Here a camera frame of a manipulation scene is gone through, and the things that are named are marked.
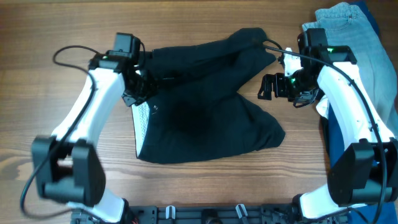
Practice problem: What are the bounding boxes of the white garment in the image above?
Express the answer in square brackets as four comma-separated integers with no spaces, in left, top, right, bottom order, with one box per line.
[316,95,330,119]

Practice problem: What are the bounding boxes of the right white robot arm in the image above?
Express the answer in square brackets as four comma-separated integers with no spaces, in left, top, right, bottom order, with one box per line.
[257,29,397,222]

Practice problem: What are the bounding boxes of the dark blue garment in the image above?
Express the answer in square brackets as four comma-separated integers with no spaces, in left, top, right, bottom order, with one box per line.
[328,1,397,224]

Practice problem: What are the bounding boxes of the light blue jeans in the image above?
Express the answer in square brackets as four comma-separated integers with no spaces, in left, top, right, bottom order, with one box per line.
[302,2,397,136]

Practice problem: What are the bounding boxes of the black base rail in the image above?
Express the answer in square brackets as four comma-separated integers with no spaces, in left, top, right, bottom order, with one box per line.
[70,203,349,224]

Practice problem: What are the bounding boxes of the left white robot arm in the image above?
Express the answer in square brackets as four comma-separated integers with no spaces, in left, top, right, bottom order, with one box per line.
[20,33,157,223]

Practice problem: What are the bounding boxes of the black pants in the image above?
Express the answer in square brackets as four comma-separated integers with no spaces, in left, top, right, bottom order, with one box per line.
[132,27,285,164]

